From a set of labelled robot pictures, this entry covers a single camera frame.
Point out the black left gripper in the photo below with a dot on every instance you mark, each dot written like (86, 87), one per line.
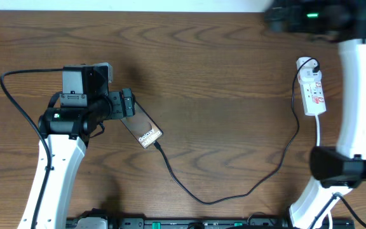
(119, 110)

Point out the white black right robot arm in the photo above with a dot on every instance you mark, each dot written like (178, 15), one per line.
(335, 171)

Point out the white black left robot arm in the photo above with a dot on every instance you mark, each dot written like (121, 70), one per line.
(62, 147)

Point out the white power strip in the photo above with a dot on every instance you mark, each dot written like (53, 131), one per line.
(309, 77)

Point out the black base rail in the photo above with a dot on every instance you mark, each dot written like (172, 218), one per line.
(98, 218)

